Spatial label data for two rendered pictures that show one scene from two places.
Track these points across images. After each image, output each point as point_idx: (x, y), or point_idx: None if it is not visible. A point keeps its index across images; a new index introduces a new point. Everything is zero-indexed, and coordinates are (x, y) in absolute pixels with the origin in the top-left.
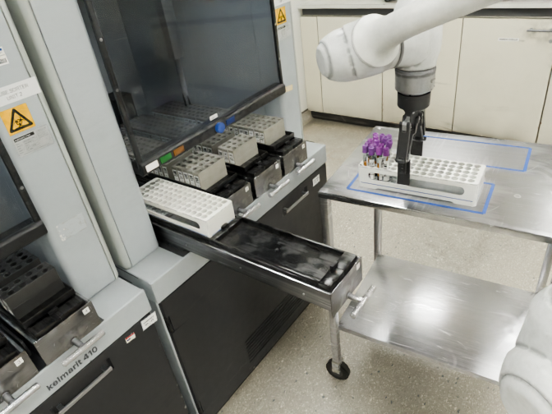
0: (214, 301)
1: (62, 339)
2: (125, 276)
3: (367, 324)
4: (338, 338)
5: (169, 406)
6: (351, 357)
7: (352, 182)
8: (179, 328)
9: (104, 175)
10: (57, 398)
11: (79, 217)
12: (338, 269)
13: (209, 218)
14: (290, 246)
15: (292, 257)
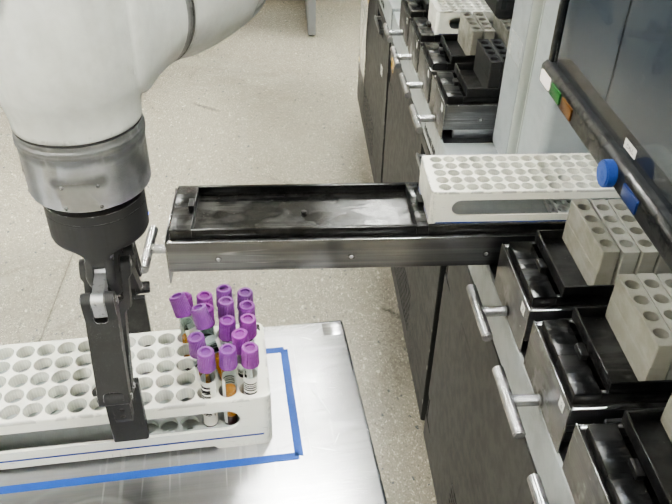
0: (460, 345)
1: (434, 102)
2: None
3: None
4: None
5: (426, 331)
6: None
7: (284, 371)
8: (446, 284)
9: (544, 30)
10: (423, 144)
11: (520, 46)
12: (183, 204)
13: (423, 160)
14: (289, 223)
15: (271, 212)
